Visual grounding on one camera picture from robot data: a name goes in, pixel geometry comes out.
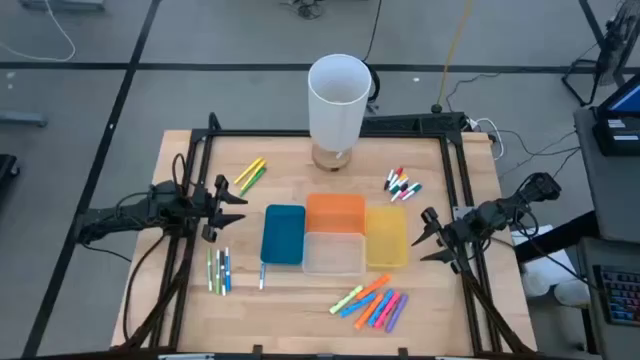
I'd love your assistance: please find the white floor cable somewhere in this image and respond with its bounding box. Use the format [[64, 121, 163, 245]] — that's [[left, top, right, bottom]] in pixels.
[[0, 0, 77, 63]]

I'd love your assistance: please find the computer monitor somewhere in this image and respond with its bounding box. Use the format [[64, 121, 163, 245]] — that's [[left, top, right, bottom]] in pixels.
[[597, 73, 640, 119]]

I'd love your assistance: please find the black cable bundle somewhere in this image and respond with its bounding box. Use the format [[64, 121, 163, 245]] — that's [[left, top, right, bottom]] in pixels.
[[278, 0, 326, 21]]

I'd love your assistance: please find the yellow floor cable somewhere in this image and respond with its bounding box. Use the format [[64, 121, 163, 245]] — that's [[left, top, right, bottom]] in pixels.
[[436, 0, 475, 109]]

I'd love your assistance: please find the grey desk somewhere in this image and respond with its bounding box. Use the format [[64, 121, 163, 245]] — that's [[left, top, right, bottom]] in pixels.
[[577, 237, 640, 360]]

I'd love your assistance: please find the black perforated electronics box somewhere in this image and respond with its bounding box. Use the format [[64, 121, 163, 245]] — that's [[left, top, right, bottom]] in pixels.
[[360, 111, 467, 135]]

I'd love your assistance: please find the blue thick marker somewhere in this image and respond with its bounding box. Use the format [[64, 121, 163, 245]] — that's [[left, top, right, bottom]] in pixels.
[[367, 288, 396, 328], [339, 292, 378, 319]]

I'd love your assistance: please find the clear plastic bin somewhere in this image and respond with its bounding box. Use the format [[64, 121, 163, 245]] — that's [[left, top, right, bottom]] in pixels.
[[301, 231, 367, 278]]

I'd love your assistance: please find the black lamp cable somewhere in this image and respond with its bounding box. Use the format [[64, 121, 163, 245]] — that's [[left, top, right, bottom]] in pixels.
[[360, 0, 384, 106]]

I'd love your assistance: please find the black aluminium table frame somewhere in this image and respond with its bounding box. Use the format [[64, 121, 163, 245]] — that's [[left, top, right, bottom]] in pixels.
[[119, 111, 539, 360]]

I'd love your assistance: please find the black device box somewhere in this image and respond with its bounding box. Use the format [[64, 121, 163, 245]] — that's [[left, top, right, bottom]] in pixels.
[[592, 115, 640, 157]]

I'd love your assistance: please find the white paper sheet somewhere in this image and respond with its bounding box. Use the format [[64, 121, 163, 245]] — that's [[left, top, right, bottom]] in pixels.
[[509, 223, 571, 281]]

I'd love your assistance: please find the backlit keyboard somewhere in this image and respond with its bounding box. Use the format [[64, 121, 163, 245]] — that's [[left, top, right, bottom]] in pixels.
[[593, 263, 640, 327]]

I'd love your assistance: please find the orange plastic bin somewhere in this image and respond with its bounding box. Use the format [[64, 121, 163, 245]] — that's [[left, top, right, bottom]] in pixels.
[[305, 193, 367, 236]]

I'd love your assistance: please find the purple thick marker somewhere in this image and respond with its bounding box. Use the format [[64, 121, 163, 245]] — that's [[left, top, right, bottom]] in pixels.
[[384, 293, 410, 334]]

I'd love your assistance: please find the pink thick marker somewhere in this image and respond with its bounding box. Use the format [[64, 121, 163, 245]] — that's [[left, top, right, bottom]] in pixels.
[[373, 291, 402, 330]]

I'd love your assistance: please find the green highlighter pen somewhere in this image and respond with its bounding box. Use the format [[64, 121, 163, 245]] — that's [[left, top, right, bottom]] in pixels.
[[238, 167, 268, 198]]

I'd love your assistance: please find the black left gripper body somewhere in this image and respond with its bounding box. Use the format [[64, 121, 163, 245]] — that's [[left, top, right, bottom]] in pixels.
[[192, 173, 232, 244]]

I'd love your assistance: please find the clear plastic cup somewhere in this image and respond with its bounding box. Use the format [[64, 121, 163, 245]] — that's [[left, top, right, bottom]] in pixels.
[[521, 269, 551, 299], [553, 278, 592, 308]]

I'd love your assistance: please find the black metal bar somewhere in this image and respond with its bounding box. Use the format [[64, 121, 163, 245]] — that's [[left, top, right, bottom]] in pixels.
[[513, 210, 601, 265]]

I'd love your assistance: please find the light green thick marker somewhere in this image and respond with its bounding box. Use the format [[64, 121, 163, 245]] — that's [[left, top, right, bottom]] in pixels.
[[328, 284, 365, 316]]

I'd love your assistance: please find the teal plastic bin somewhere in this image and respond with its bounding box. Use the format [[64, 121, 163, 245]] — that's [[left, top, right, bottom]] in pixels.
[[259, 203, 307, 266]]

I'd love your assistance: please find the black hanging arm cable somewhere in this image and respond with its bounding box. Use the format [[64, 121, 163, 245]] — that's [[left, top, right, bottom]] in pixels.
[[122, 232, 169, 346]]

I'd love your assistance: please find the yellow highlighter pen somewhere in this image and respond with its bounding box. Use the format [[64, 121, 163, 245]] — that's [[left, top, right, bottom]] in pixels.
[[233, 156, 265, 186], [238, 160, 268, 193]]

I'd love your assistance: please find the grey furniture base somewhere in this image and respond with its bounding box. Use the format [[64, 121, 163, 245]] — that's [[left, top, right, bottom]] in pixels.
[[18, 0, 107, 12]]

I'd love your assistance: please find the yellow plastic bin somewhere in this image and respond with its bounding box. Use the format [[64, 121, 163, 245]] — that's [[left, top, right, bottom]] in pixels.
[[364, 205, 410, 270]]

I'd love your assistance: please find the grey furniture foot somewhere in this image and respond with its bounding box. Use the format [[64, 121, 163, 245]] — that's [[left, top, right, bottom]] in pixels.
[[0, 110, 49, 128]]

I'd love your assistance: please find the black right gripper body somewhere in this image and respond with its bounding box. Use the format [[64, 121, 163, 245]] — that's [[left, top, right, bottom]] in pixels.
[[420, 206, 481, 275]]

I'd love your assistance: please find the white looped cable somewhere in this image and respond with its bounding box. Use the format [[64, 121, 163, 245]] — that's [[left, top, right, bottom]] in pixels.
[[469, 117, 506, 162]]

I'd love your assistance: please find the black fan stand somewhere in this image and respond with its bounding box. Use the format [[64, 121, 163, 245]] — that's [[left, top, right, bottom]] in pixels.
[[561, 0, 640, 107]]

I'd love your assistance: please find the white lamp with wooden base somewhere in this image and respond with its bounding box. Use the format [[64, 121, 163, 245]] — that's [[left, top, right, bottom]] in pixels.
[[307, 53, 374, 173]]

